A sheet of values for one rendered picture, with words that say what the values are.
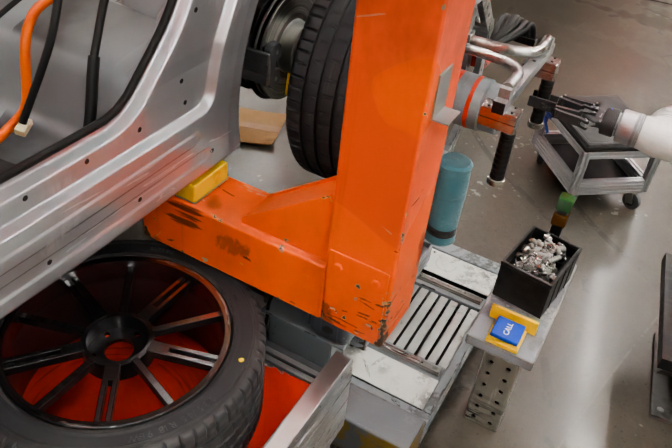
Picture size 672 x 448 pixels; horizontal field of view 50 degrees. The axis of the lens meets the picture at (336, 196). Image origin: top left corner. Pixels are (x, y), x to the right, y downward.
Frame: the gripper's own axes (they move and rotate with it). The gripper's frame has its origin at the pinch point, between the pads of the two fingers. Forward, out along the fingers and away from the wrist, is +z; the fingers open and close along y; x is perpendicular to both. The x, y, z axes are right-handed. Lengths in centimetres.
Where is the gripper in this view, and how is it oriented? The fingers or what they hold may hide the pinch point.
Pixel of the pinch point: (542, 100)
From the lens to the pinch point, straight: 207.6
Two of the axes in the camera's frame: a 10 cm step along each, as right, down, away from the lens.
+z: -8.7, -3.6, 3.4
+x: 0.9, -8.0, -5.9
